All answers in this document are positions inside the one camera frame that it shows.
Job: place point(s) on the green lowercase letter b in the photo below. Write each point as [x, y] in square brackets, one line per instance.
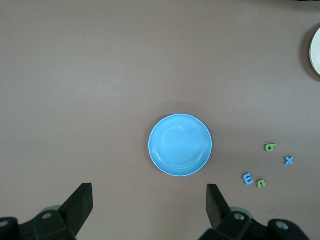
[266, 148]

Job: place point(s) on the cream plate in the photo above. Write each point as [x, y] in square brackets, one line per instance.
[316, 52]

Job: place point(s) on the blue lowercase letter m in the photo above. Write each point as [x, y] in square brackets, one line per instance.
[247, 178]

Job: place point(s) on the brown table mat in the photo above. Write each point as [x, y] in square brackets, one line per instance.
[75, 75]

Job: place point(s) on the blue plate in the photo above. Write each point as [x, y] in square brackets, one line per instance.
[180, 145]

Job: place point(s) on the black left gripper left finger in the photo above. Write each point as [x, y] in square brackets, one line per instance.
[77, 207]

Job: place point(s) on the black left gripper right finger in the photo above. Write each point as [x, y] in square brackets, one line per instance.
[217, 207]

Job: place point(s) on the green lowercase letter n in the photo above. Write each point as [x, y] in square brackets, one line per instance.
[264, 183]

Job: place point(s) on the blue lowercase letter x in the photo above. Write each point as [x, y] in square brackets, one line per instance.
[289, 160]

